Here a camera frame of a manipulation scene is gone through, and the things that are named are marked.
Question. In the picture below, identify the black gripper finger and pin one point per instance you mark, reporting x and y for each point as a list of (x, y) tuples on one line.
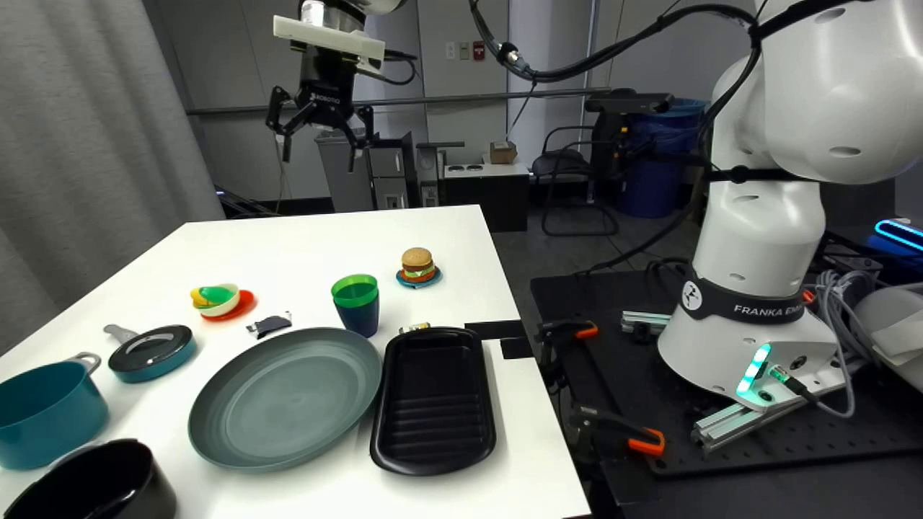
[(280, 115), (365, 133)]

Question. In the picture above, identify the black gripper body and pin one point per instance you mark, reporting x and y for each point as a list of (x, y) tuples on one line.
[(328, 88)]

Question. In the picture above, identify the blue cup with green rim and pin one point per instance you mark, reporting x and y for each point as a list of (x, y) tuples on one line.
[(355, 310)]

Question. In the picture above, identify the gray plate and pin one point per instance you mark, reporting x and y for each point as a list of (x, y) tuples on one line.
[(283, 398)]

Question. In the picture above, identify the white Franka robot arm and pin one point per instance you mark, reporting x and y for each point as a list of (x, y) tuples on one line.
[(767, 239)]

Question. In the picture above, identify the small teal plate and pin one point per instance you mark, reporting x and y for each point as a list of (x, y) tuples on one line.
[(418, 283)]

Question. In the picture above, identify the small orange plate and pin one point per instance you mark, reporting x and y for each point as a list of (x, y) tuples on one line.
[(247, 307)]

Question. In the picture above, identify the toy hamburger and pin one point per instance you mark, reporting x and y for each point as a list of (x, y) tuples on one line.
[(418, 261)]

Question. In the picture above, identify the small cardboard box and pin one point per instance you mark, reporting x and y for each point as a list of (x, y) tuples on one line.
[(502, 151)]

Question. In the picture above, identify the black desk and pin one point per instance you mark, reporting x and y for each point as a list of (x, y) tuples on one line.
[(492, 197)]

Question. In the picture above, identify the small pale yellow toy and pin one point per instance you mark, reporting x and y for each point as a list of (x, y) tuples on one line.
[(413, 326)]

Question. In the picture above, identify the small black gray clip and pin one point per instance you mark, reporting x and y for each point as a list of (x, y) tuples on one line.
[(270, 326)]

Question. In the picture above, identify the black office chair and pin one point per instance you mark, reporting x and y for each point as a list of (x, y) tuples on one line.
[(573, 183)]

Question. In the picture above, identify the black equipment box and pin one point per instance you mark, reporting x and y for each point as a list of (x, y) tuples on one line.
[(625, 125)]

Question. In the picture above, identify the small teal frying pan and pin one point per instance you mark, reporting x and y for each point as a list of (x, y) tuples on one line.
[(152, 353)]

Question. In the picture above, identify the black ridged grill tray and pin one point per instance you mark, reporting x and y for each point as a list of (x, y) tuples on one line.
[(433, 405)]

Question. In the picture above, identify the blue bin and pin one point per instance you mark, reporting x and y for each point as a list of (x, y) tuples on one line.
[(658, 163)]

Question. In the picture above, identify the teal pot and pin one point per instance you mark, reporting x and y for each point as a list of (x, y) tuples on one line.
[(48, 412)]

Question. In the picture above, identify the black pot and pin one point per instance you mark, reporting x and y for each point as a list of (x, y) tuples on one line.
[(95, 484)]

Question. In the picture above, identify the blue lit device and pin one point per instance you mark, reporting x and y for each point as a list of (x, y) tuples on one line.
[(899, 235)]

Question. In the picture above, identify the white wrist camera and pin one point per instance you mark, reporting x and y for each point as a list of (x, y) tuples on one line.
[(328, 40)]

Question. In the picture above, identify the black flat bracket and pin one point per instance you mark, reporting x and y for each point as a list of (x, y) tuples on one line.
[(493, 336)]

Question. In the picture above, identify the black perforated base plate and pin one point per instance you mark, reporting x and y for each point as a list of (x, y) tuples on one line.
[(615, 383)]

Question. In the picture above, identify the aluminium extrusion rail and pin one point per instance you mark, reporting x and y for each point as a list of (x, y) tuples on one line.
[(760, 412)]

